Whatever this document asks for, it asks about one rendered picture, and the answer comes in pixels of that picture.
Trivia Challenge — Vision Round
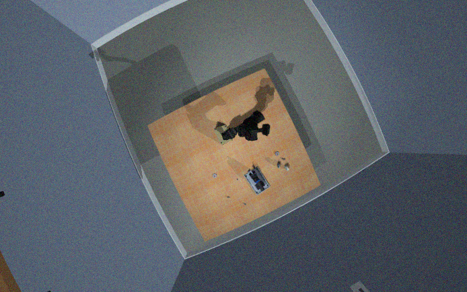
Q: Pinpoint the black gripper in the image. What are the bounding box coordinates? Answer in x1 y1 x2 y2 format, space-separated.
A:
238 121 270 138

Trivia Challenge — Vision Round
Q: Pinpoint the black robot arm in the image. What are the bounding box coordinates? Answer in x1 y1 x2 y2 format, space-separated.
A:
222 111 264 141

